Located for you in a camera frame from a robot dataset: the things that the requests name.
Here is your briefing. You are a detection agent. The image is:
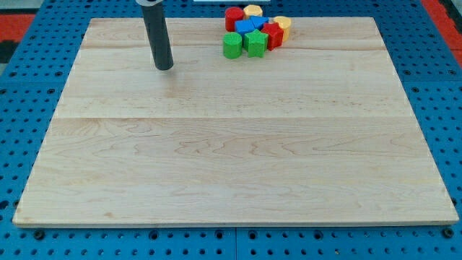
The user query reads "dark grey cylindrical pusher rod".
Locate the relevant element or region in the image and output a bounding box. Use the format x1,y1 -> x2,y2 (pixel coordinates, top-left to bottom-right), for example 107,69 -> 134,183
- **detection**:
136,0 -> 174,71

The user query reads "green star block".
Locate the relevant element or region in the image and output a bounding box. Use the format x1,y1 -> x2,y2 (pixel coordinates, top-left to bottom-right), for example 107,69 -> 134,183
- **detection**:
244,29 -> 269,58

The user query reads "red star block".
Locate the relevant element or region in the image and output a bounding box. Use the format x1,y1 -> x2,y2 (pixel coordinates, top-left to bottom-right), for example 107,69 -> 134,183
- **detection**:
261,23 -> 284,51

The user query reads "red cylinder block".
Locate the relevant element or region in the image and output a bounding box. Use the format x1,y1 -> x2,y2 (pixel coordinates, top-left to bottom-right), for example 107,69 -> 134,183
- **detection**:
225,6 -> 244,32

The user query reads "green cylinder block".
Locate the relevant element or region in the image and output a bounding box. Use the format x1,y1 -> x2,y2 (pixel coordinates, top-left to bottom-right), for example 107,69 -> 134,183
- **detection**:
222,32 -> 242,59

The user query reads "blue cube block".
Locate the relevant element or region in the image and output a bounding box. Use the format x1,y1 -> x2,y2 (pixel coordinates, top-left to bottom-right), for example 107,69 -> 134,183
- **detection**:
235,19 -> 255,37

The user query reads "yellow hexagon block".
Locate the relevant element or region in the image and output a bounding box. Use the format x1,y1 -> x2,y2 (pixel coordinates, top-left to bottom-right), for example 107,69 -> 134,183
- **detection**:
243,4 -> 263,20

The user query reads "blue triangle block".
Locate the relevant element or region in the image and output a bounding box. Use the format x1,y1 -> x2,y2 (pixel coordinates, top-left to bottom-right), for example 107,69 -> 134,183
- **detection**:
249,15 -> 269,30

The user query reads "yellow cylinder block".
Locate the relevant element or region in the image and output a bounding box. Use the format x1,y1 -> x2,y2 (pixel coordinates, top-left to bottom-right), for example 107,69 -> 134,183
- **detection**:
273,16 -> 292,42

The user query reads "light wooden board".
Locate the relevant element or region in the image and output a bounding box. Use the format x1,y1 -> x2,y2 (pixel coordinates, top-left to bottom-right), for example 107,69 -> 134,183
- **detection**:
13,17 -> 458,228

